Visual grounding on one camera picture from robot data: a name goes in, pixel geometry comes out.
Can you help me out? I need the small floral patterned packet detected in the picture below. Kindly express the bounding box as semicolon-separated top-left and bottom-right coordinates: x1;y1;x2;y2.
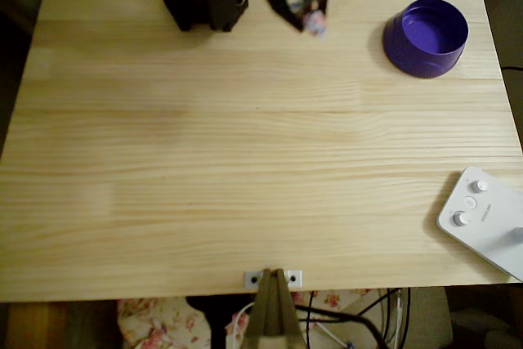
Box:
303;8;329;40

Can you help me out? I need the purple plastic bowl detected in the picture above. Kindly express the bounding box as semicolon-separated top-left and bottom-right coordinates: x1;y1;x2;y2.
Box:
382;0;470;79

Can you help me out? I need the white control box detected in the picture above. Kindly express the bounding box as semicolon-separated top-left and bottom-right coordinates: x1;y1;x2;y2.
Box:
436;166;523;284

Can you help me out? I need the floral patterned cloth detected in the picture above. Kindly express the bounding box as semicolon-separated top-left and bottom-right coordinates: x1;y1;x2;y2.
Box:
117;288;373;349

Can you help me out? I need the white metal bracket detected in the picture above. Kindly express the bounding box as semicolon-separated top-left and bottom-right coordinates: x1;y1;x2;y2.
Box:
244;269;304;288

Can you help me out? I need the white cable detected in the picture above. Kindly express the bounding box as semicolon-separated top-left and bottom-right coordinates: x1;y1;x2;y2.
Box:
226;302;257;336
316;322;348;349

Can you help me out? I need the tan camera stand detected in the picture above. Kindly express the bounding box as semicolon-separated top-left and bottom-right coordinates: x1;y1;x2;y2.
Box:
243;267;307;349

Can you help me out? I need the thick black cable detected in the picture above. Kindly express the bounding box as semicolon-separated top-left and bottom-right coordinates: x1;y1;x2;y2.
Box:
293;303;389;349

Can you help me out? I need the thin black cable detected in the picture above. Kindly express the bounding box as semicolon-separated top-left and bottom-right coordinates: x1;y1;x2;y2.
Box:
379;287;412;349

